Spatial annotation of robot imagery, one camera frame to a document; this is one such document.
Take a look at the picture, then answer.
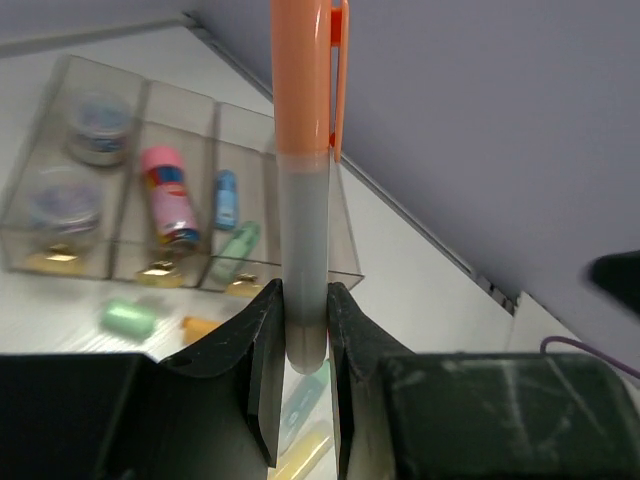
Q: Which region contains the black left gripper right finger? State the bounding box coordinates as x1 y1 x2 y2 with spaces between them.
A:
327 283 639 479

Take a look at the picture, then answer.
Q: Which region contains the paper clip jar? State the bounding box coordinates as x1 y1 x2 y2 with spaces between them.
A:
65 90 133 168
25 166 104 237

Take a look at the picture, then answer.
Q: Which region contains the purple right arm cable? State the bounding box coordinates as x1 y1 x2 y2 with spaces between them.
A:
540 335 640 380

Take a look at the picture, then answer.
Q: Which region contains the pink cap glue bottle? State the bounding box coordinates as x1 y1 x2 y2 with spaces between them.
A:
140 145 201 251

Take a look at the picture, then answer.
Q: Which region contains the orange tip grey highlighter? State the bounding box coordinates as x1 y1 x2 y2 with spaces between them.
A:
277 152 330 374

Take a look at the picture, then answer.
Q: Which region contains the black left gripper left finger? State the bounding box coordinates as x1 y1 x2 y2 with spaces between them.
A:
1 280 285 479

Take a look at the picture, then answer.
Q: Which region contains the blue correction tape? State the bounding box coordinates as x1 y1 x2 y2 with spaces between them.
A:
214 170 238 231

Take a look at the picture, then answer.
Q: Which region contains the clear four-compartment organizer tray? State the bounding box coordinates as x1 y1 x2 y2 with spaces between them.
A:
0 53 365 294

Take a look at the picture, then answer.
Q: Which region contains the green highlighter cap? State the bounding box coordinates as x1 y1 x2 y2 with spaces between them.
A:
100 299 157 341

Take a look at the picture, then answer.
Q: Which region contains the yellow highlighter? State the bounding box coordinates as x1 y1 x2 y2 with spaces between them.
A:
267 432 333 480

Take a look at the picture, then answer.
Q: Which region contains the orange highlighter cap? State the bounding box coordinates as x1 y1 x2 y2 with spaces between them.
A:
270 1 350 173

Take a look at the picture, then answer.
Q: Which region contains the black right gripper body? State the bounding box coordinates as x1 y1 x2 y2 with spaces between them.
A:
587 250 640 317

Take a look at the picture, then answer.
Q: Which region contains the yellow-orange highlighter cap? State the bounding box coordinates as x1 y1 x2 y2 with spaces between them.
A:
181 316 222 345

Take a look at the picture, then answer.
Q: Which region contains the green capped highlighter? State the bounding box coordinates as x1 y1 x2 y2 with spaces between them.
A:
209 221 261 285

